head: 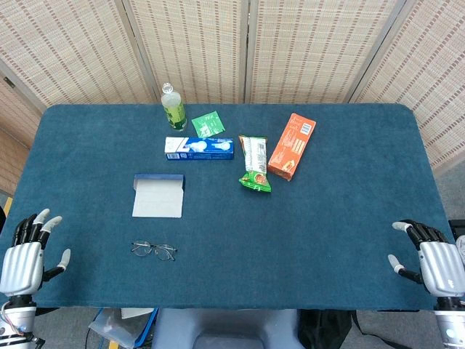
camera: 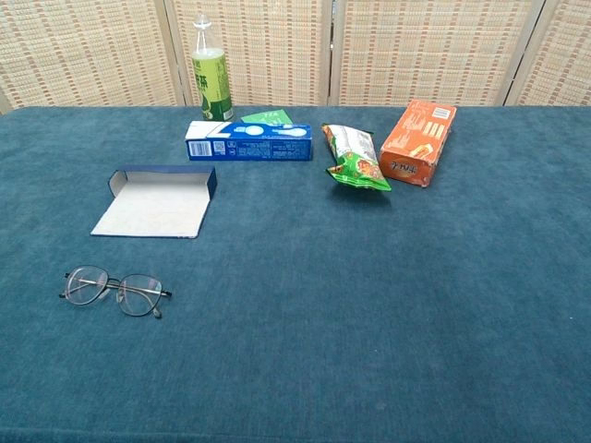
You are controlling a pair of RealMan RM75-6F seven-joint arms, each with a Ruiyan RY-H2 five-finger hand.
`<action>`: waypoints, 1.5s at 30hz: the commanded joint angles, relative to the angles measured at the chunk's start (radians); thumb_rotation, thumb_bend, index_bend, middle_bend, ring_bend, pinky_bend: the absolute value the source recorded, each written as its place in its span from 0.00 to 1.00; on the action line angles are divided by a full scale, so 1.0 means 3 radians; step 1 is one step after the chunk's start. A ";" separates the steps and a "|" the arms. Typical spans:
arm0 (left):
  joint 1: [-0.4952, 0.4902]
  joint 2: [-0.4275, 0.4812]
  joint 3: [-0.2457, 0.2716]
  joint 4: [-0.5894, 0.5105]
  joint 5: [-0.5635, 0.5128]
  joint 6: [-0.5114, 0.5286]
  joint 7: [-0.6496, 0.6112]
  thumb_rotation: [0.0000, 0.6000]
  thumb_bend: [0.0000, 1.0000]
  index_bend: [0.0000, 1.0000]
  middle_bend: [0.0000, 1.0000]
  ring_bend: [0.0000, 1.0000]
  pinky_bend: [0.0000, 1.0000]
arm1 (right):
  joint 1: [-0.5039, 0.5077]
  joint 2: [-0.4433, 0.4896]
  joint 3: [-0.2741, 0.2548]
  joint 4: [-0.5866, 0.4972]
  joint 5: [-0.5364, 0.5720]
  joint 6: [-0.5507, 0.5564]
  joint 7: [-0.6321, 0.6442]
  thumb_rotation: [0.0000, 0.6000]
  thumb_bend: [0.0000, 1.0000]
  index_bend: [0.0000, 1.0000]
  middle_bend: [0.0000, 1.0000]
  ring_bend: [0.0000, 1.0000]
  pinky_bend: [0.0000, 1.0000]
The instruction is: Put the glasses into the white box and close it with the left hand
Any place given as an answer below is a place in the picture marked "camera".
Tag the small blue box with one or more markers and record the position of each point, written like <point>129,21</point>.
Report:
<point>152,207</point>

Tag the orange cracker box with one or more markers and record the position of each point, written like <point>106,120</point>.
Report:
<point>415,143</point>

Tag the green tea sachet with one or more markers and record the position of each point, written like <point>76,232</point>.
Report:
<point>268,116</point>

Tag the blue toothpaste box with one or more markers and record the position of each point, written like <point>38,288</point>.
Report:
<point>249,147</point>

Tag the woven bamboo screen panel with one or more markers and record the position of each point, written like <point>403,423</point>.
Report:
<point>434,46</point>
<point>83,51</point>
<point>277,46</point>
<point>568,55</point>

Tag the thin-framed eyeglasses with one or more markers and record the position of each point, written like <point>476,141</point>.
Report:
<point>138,295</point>

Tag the teal tablecloth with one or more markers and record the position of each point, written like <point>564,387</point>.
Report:
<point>323,300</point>

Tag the green snack bag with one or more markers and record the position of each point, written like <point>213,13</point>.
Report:
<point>355,157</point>

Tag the green tea bottle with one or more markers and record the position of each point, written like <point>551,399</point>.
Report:
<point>212,78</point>

